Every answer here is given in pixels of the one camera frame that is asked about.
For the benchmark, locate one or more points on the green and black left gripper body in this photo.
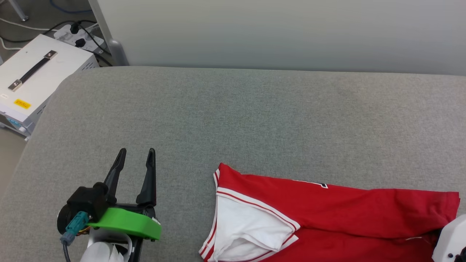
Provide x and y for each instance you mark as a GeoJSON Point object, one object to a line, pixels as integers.
{"type": "Point", "coordinates": [131, 223]}

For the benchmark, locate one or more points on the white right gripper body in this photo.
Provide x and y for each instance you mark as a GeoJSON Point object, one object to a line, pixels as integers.
{"type": "Point", "coordinates": [451, 233]}

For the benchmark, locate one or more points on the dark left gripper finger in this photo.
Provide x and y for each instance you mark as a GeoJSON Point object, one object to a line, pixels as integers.
{"type": "Point", "coordinates": [114, 178]}
{"type": "Point", "coordinates": [149, 185]}

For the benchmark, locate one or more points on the red basketball jersey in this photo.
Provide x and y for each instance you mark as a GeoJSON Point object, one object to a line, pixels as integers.
{"type": "Point", "coordinates": [364, 211]}

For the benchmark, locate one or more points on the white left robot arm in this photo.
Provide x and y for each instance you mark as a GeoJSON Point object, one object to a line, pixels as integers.
{"type": "Point", "coordinates": [102, 251]}

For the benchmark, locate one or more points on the white power strip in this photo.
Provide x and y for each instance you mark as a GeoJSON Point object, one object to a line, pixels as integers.
{"type": "Point", "coordinates": [62, 35]}

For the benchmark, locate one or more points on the white partition screen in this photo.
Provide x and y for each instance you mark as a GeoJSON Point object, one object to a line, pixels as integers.
{"type": "Point", "coordinates": [291, 36]}

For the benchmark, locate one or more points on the grey metal desk frame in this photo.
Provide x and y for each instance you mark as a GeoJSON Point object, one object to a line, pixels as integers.
{"type": "Point", "coordinates": [18, 10]}

